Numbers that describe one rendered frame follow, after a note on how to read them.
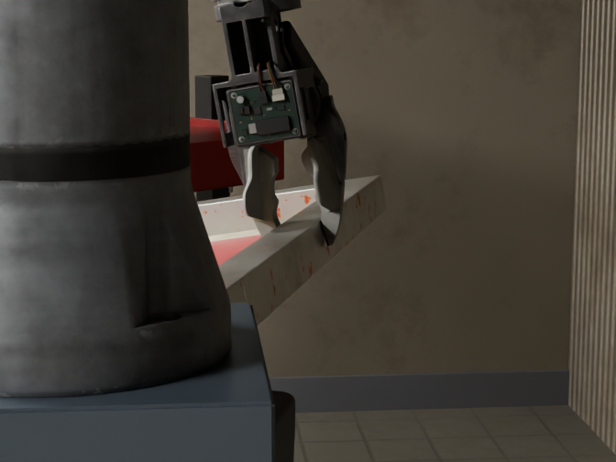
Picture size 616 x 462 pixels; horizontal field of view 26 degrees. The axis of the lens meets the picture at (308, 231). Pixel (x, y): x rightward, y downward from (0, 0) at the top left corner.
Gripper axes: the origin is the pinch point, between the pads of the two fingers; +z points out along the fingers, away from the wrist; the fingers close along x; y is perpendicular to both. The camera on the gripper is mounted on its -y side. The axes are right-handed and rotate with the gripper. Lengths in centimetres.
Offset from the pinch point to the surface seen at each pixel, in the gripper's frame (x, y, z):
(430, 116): -34, -322, 11
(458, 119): -26, -325, 14
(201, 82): -54, -150, -13
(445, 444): -40, -286, 110
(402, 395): -58, -318, 102
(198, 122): -56, -149, -5
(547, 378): -11, -333, 105
